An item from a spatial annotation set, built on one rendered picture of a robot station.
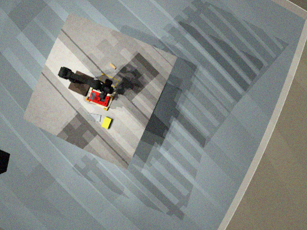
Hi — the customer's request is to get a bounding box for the yellow rectangular block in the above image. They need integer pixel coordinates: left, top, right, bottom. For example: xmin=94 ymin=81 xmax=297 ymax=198
xmin=102 ymin=117 xmax=112 ymax=129

